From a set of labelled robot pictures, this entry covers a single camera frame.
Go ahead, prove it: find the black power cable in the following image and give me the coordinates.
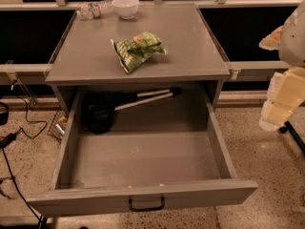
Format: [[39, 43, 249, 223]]
[[0, 79, 49, 229]]

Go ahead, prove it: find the open grey top drawer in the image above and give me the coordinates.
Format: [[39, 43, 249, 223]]
[[28, 85, 257, 217]]

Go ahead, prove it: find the metal railing frame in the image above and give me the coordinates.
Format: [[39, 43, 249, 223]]
[[0, 0, 301, 86]]

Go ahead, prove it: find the black tripod with silver legs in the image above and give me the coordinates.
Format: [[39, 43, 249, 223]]
[[81, 87, 182, 135]]

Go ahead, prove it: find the black wheeled stand leg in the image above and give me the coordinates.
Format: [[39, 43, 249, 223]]
[[279, 121, 305, 155]]

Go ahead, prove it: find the black power adapter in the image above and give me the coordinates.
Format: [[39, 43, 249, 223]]
[[0, 134, 16, 149]]

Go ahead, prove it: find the white ceramic bowl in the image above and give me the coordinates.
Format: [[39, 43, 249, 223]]
[[112, 0, 139, 19]]

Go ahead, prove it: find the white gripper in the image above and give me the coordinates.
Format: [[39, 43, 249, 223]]
[[258, 0, 305, 131]]

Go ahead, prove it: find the wire mesh basket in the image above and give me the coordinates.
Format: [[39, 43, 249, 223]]
[[48, 111, 68, 141]]

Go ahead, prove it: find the grey cabinet with top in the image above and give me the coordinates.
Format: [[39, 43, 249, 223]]
[[46, 4, 229, 110]]

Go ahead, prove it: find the black drawer handle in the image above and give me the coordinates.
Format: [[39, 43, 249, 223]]
[[128, 197, 165, 213]]

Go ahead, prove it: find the green jalapeno chip bag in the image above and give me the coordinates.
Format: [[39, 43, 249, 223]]
[[111, 31, 167, 73]]

